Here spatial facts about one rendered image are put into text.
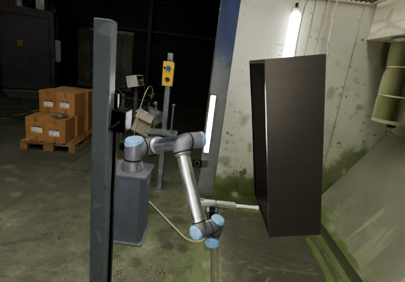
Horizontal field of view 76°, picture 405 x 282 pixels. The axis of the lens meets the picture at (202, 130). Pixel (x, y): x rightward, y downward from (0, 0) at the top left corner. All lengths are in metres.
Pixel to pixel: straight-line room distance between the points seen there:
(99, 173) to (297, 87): 1.21
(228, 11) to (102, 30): 2.03
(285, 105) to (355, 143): 1.64
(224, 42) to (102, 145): 2.04
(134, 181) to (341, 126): 2.14
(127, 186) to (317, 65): 1.62
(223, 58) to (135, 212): 1.65
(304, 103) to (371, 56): 1.52
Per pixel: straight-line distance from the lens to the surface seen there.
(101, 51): 0.79
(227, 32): 2.69
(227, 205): 2.05
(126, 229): 2.41
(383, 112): 2.75
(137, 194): 2.21
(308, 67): 1.66
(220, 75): 2.67
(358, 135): 3.16
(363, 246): 2.62
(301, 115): 1.68
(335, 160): 3.14
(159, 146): 2.09
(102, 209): 0.92
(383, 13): 2.98
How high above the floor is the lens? 1.55
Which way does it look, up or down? 14 degrees down
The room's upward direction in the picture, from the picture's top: 7 degrees clockwise
